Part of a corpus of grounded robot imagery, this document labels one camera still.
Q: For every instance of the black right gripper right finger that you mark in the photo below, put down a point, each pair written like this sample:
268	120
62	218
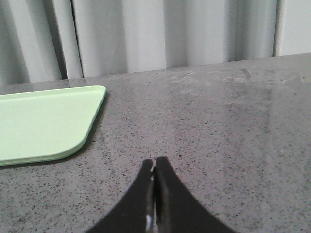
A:
177	210

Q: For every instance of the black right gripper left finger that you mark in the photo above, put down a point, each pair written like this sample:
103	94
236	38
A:
134	213

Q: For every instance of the light green plastic tray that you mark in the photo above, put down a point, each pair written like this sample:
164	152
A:
46	125

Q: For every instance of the white pleated curtain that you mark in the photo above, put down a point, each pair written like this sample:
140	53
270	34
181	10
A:
49	40

